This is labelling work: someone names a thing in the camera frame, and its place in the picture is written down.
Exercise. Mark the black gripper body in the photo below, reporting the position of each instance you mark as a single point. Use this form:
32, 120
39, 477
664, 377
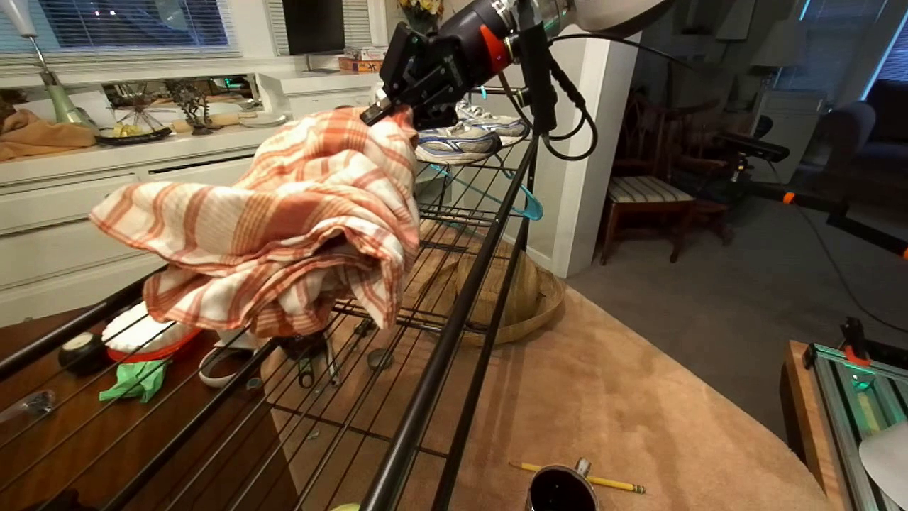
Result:
425, 74

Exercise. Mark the orange white checkered cloth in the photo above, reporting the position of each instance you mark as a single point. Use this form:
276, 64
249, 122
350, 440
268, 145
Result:
325, 210

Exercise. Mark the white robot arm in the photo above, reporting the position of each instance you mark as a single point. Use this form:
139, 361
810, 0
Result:
527, 26

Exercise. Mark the black shoes on rack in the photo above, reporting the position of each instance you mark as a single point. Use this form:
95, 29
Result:
475, 134

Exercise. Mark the brown cloth on dresser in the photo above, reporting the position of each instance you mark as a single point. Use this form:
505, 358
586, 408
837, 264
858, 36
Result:
25, 134

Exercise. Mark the green object under rack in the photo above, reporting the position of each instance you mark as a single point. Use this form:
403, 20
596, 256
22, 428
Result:
133, 382

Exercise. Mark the black metal shoe rack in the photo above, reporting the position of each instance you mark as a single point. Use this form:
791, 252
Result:
363, 416

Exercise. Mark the tan straw hat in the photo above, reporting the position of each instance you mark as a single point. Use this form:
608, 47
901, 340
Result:
535, 303

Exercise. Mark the wooden chair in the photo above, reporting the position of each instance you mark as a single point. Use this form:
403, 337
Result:
641, 192

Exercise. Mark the red white round object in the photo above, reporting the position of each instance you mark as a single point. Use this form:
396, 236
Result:
136, 337

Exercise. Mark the white dresser with drawers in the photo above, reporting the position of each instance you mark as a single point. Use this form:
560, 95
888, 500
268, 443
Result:
52, 259

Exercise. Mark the tan tablecloth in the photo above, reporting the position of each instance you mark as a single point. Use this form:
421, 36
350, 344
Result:
596, 389

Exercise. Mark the small black cup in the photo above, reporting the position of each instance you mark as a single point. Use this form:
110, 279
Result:
560, 489

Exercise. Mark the yellow pencil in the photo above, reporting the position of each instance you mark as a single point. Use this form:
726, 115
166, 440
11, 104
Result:
586, 477

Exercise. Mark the wooden side bench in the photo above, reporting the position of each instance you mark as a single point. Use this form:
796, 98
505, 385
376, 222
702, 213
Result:
807, 423

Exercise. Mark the black camera tripod arm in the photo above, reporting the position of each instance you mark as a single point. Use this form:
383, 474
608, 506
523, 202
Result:
797, 196

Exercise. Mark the green aluminium rail base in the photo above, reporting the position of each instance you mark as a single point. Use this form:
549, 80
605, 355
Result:
858, 402

